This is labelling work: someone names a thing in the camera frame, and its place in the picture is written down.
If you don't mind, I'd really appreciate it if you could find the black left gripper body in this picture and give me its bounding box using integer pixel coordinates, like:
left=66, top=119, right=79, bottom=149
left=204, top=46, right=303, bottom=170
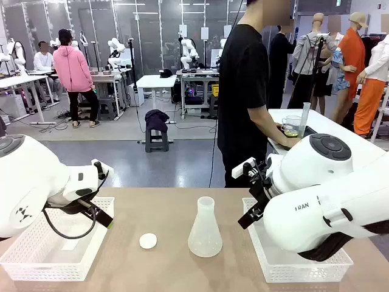
left=44, top=190, right=102, bottom=215

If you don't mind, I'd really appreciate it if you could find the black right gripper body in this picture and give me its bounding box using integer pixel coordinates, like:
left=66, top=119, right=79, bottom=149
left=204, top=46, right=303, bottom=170
left=248, top=160, right=274, bottom=208

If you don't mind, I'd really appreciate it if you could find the translucent plastic conical flask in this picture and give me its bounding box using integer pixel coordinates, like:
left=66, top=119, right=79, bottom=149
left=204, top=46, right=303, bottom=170
left=187, top=196, right=223, bottom=259

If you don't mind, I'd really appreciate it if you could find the white round flask cap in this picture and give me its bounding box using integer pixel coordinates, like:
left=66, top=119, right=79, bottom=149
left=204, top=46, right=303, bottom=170
left=139, top=232, right=158, bottom=250

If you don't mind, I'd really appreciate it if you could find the clear plastic measuring jug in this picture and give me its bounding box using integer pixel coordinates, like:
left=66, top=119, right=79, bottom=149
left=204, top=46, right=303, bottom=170
left=281, top=115, right=303, bottom=137

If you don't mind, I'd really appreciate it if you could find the white perforated plastic basket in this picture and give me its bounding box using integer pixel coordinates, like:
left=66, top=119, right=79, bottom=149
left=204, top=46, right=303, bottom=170
left=0, top=196, right=115, bottom=282
left=241, top=196, right=354, bottom=283

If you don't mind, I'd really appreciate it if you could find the clear plastic graduated cylinder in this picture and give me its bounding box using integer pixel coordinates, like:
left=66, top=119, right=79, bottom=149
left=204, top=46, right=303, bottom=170
left=299, top=102, right=311, bottom=138

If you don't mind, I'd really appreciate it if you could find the person's right forearm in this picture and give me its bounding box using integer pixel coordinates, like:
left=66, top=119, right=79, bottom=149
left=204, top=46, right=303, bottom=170
left=249, top=106, right=289, bottom=144

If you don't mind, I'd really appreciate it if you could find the person's right hand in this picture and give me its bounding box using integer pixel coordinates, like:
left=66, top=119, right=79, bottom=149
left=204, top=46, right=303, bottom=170
left=278, top=136, right=301, bottom=150

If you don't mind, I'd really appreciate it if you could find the black plastic tray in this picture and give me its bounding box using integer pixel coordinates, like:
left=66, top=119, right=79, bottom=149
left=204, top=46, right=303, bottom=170
left=275, top=123, right=319, bottom=150

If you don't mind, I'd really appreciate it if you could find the person in black t-shirt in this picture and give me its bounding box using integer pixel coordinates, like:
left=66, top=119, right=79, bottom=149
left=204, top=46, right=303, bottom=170
left=217, top=0, right=300, bottom=189

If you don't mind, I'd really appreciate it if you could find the grey step stool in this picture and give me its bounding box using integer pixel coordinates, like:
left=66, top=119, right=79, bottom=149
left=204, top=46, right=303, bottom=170
left=145, top=129, right=170, bottom=153

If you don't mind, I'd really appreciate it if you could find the grey plastic stool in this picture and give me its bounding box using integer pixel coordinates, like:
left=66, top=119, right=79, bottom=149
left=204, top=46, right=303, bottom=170
left=97, top=97, right=118, bottom=121

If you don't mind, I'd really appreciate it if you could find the dark cloth bundle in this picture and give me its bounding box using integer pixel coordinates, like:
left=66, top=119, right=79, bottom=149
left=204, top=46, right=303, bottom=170
left=145, top=109, right=170, bottom=133

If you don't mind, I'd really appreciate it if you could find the black tripod stand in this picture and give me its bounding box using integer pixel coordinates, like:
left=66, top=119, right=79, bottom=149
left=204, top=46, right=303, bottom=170
left=287, top=33, right=325, bottom=110

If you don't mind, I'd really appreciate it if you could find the mannequin in grey jacket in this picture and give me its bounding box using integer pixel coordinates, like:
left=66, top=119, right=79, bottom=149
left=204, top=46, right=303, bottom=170
left=292, top=12, right=337, bottom=115

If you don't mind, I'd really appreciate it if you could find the person in pink hoodie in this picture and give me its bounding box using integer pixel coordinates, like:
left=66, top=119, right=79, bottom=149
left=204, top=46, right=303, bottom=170
left=53, top=29, right=101, bottom=128

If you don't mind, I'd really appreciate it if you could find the white long workbench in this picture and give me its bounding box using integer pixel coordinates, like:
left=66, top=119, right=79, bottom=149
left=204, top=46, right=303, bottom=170
left=0, top=74, right=57, bottom=125

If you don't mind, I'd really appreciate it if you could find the mannequin in orange trousers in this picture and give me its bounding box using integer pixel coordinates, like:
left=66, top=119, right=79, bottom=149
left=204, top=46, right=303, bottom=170
left=354, top=33, right=389, bottom=136

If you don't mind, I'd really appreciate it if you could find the white standing desk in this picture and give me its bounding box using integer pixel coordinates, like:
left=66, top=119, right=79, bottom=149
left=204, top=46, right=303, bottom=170
left=136, top=75, right=177, bottom=124

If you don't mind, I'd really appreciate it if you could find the seated person in white shirt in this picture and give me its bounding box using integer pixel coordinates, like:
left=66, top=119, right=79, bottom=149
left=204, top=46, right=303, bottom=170
left=32, top=41, right=62, bottom=103

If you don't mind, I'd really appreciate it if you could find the mannequin in orange coat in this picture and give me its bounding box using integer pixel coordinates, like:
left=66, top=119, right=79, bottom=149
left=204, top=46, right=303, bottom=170
left=331, top=12, right=369, bottom=122

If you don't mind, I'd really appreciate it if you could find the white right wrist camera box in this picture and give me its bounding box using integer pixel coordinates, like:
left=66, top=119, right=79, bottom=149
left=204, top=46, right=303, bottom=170
left=231, top=157, right=256, bottom=179

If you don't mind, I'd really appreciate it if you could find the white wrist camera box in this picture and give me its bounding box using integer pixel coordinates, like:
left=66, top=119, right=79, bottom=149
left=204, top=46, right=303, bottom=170
left=231, top=157, right=256, bottom=179
left=91, top=158, right=115, bottom=181

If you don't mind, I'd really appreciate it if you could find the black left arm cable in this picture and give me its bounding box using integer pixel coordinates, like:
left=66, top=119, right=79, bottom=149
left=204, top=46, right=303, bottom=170
left=42, top=170, right=109, bottom=240

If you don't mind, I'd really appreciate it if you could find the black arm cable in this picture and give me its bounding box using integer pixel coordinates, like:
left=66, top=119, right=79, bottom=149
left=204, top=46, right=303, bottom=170
left=42, top=170, right=109, bottom=240
left=299, top=220, right=389, bottom=262

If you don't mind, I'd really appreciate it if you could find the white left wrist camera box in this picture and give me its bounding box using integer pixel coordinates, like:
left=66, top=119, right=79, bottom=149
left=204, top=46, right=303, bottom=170
left=91, top=158, right=115, bottom=181

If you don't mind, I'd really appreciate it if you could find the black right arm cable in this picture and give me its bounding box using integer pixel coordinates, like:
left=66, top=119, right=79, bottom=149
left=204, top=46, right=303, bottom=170
left=299, top=220, right=389, bottom=262

